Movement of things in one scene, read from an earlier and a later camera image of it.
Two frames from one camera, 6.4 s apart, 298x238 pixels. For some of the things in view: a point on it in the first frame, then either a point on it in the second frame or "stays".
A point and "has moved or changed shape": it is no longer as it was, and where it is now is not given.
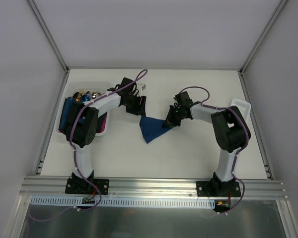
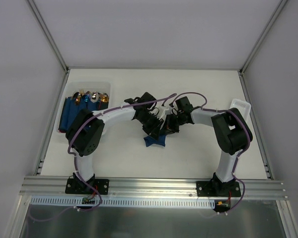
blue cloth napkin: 151,128 has moved or changed shape
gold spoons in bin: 80,95 stays
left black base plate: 78,186 stays
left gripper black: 139,106 to 152,125
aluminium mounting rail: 55,188 stays
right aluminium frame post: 280,6 stays
